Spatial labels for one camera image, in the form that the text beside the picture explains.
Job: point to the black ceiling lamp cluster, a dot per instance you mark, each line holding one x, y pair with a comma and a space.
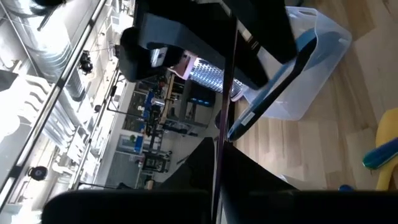
86, 62

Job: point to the black round ceiling lamp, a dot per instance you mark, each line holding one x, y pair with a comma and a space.
38, 173

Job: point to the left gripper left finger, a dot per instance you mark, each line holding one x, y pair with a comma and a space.
140, 208

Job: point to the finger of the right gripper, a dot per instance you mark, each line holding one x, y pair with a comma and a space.
270, 28
248, 65

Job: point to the long ceiling light bar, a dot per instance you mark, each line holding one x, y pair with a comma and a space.
59, 84

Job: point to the yellow silicone spatula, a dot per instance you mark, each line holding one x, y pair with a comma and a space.
387, 130

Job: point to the pink metal box grater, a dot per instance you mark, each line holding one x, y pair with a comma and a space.
211, 77

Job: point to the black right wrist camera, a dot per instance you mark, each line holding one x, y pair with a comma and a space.
133, 62

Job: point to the clear plastic storage bin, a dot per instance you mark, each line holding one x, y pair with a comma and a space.
326, 77

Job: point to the black slotted spoon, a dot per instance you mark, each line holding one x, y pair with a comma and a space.
280, 87

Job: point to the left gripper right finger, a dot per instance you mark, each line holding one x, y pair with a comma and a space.
295, 208

